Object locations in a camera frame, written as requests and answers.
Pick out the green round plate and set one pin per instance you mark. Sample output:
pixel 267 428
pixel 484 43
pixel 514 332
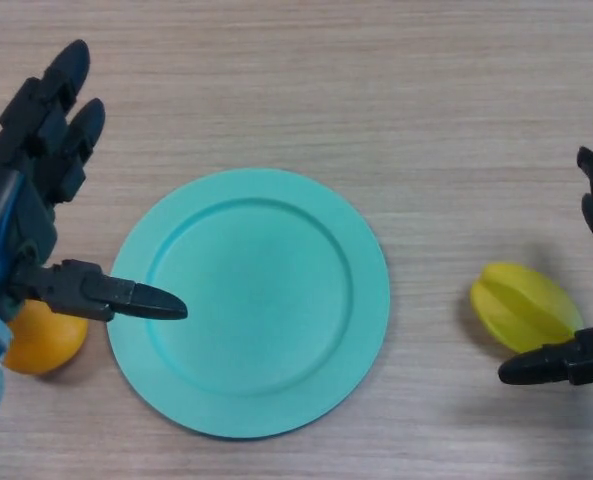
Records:
pixel 251 300

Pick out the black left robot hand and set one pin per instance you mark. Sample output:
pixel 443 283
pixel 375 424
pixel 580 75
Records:
pixel 16 210

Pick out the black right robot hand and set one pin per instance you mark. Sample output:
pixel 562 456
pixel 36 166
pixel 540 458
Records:
pixel 556 367

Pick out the yellow starfruit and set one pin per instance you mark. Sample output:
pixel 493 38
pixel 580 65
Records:
pixel 521 305

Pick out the orange fruit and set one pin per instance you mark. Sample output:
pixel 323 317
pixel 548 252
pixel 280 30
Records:
pixel 46 345

